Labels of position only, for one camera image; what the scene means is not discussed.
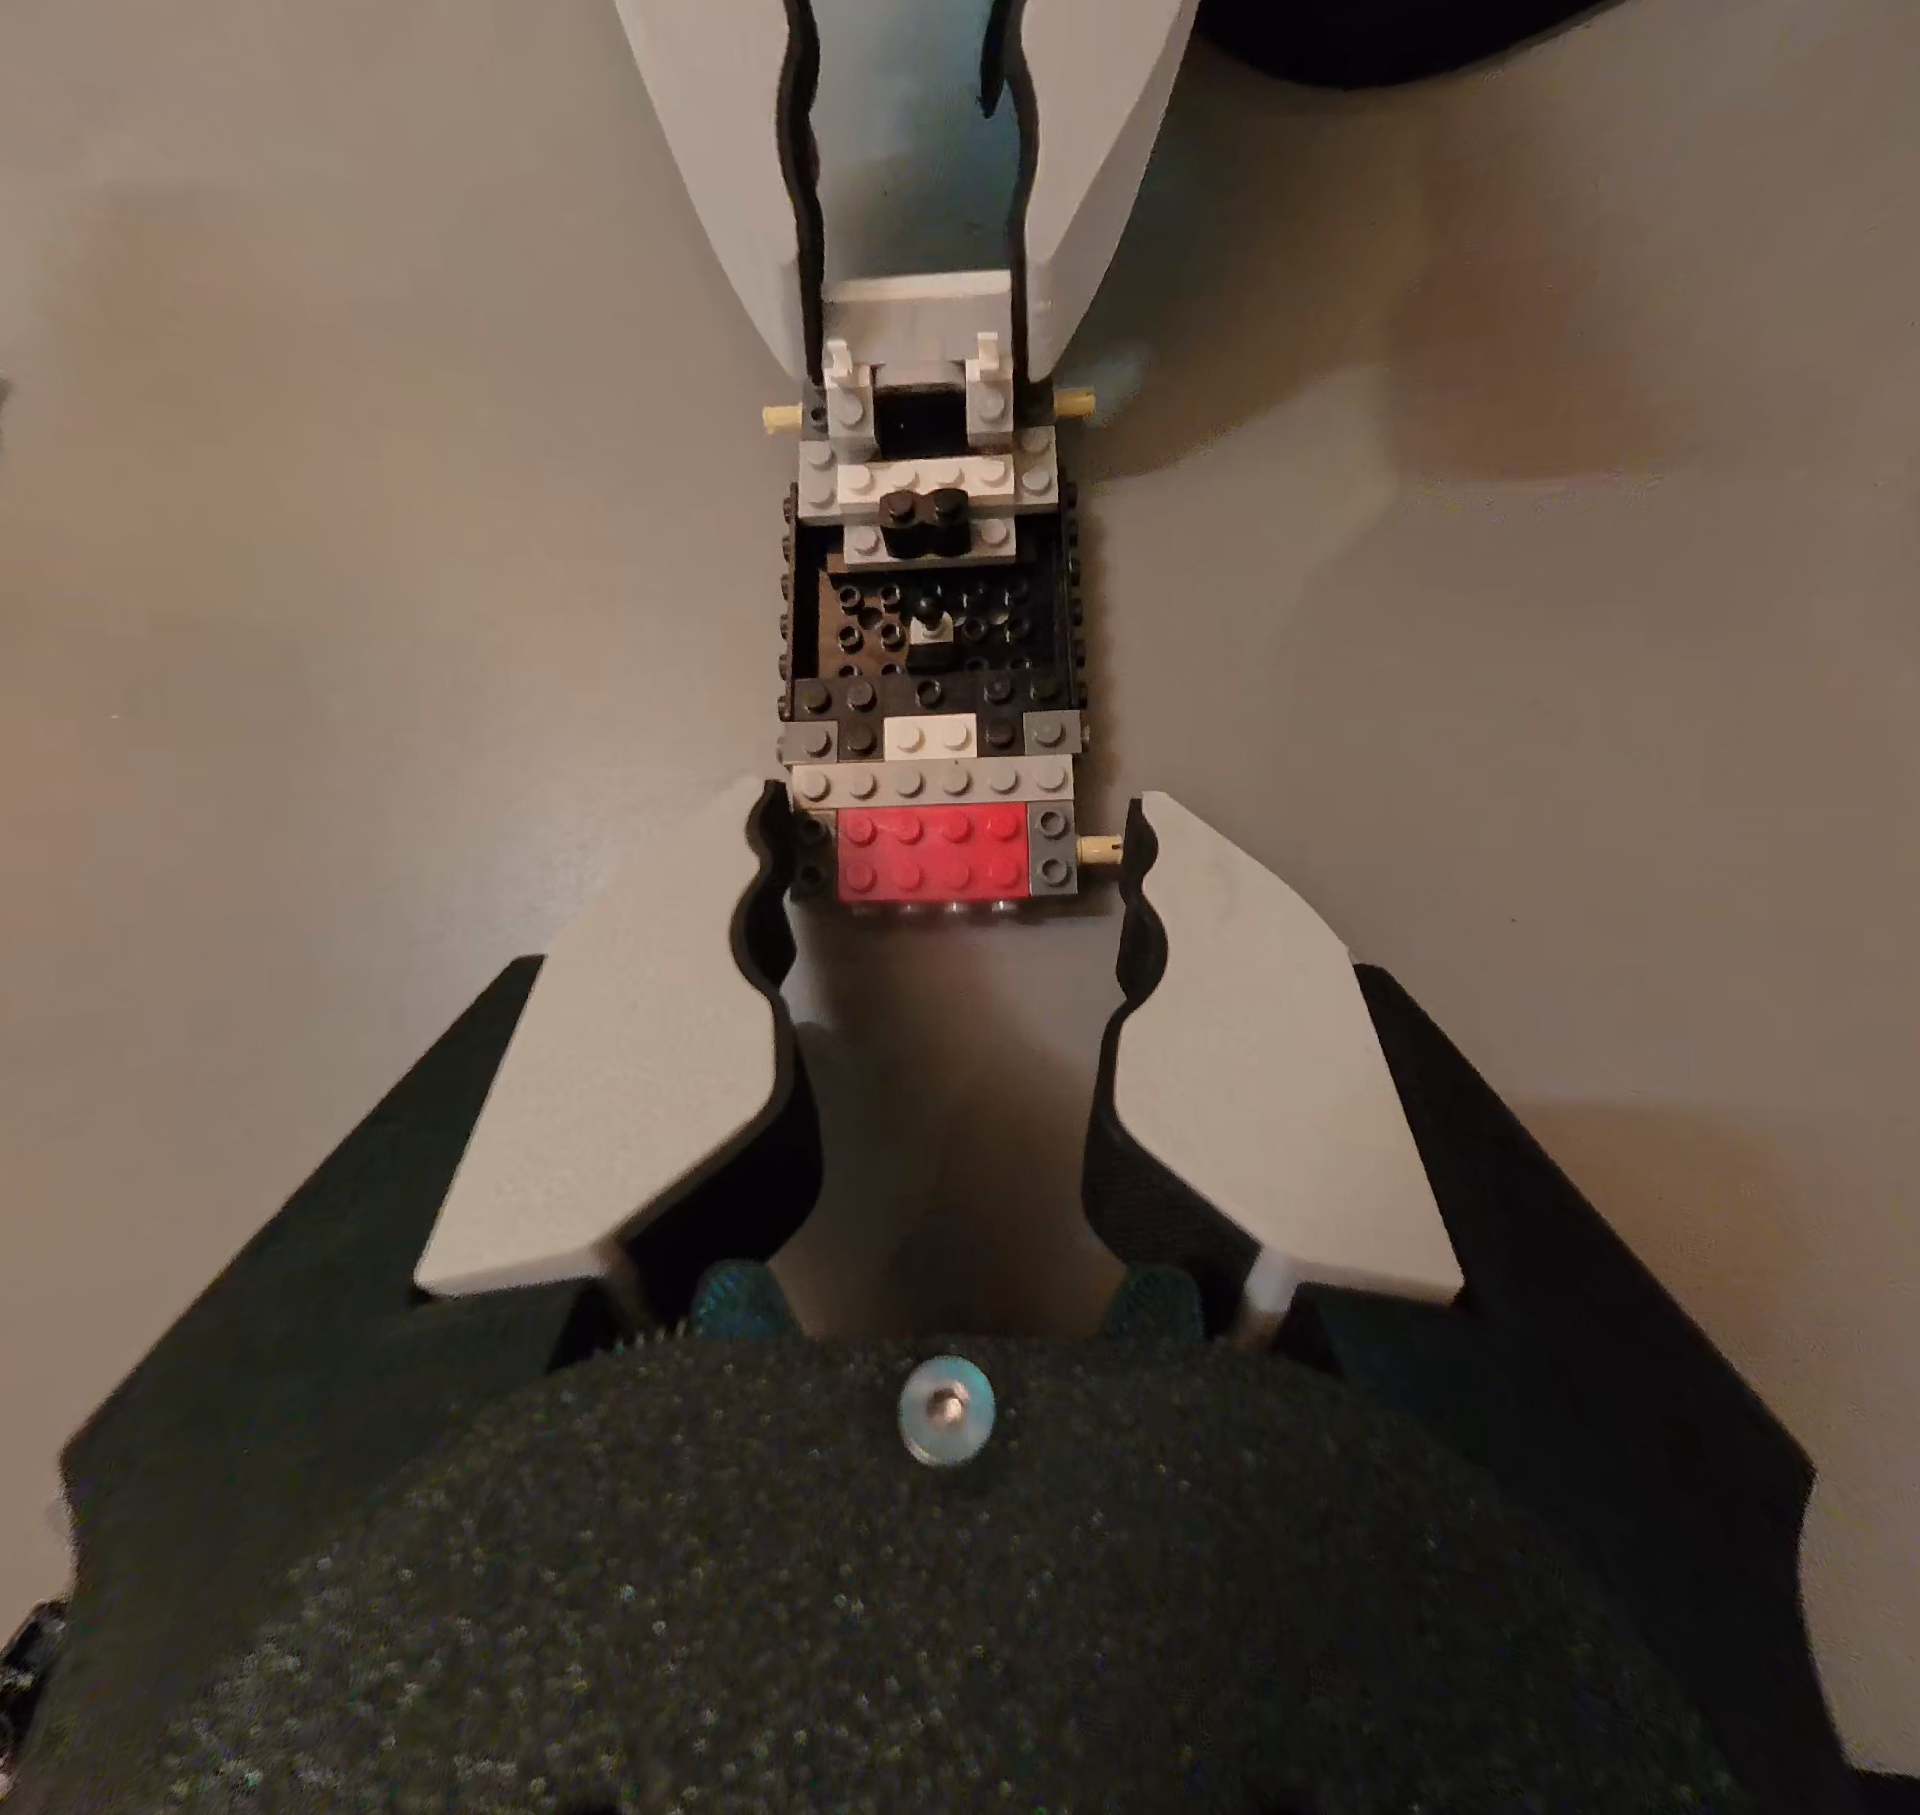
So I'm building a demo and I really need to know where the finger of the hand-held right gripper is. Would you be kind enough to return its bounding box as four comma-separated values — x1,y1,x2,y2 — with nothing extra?
978,0,1221,370
577,0,842,389

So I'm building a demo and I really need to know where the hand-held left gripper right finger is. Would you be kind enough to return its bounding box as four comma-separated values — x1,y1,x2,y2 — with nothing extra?
1080,789,1468,1351

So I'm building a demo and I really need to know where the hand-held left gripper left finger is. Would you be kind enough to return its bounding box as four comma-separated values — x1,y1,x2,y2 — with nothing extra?
412,777,829,1321

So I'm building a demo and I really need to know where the toy brick car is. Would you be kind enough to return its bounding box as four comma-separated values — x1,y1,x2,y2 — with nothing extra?
762,274,1129,931

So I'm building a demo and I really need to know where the white desk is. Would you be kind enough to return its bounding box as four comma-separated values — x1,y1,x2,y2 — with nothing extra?
0,0,1920,1771

